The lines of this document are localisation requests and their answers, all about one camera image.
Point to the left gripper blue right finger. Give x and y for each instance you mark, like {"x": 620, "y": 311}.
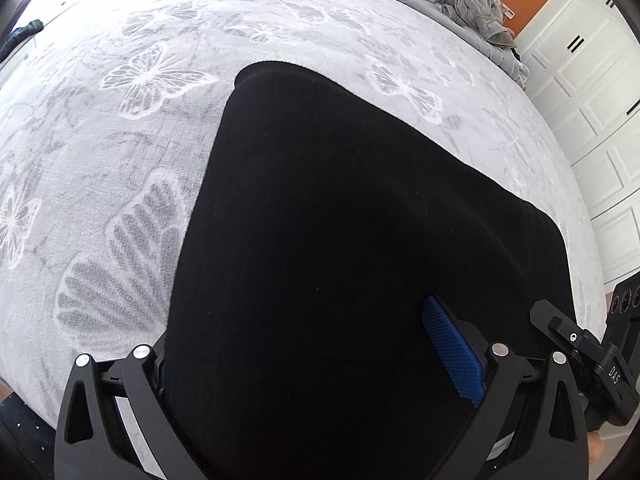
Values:
{"x": 527, "y": 421}

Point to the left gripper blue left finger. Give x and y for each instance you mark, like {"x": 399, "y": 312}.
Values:
{"x": 91, "y": 439}

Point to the black pants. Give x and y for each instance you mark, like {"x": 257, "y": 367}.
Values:
{"x": 295, "y": 347}

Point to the person right hand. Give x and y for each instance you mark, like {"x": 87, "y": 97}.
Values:
{"x": 595, "y": 448}

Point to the black dotted slipper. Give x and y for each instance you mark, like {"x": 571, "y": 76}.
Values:
{"x": 27, "y": 442}

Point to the white wardrobe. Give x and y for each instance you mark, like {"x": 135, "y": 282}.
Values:
{"x": 584, "y": 79}

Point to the grey butterfly bed cover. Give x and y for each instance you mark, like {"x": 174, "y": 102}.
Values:
{"x": 107, "y": 127}

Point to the grey crumpled garment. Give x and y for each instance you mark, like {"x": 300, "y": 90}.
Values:
{"x": 483, "y": 16}

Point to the dark clothes on sill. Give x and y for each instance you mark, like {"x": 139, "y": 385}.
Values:
{"x": 18, "y": 36}

